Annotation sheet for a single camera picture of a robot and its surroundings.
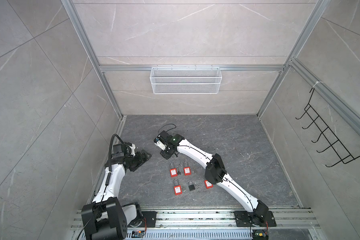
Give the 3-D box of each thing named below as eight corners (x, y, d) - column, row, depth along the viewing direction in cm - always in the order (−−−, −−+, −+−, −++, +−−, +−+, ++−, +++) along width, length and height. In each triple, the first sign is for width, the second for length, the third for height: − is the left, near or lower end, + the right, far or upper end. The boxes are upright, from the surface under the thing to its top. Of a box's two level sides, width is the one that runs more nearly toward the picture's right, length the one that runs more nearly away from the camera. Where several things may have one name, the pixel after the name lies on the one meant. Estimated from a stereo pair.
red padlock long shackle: (184, 176, 90) (184, 174, 88) (182, 163, 96) (182, 161, 94) (191, 174, 91) (191, 173, 89) (188, 162, 96) (189, 160, 94)
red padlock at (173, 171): (170, 177, 89) (170, 176, 88) (169, 164, 95) (169, 163, 93) (178, 176, 90) (177, 175, 88) (176, 163, 95) (176, 162, 94)
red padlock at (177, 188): (175, 195, 83) (174, 194, 81) (172, 180, 88) (172, 179, 87) (182, 193, 83) (182, 192, 82) (179, 179, 89) (179, 177, 87)
